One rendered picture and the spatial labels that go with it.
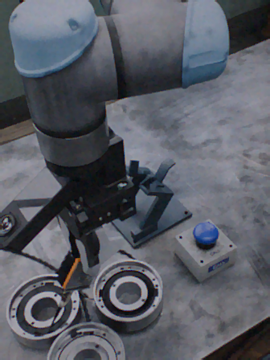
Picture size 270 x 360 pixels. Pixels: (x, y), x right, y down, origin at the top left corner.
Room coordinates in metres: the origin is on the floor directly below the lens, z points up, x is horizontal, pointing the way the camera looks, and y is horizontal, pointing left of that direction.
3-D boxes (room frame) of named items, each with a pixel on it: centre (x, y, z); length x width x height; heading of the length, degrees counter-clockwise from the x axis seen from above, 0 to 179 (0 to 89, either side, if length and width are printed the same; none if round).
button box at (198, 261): (0.49, -0.11, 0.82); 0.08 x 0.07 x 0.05; 119
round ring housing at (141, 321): (0.41, 0.02, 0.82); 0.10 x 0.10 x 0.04
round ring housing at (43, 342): (0.40, 0.14, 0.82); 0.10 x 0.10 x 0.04
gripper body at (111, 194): (0.41, 0.05, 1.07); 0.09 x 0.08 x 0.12; 121
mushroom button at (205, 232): (0.49, -0.11, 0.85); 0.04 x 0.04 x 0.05
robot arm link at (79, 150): (0.41, 0.06, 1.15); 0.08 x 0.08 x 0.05
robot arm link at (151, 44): (0.44, -0.03, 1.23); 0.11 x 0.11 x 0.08; 11
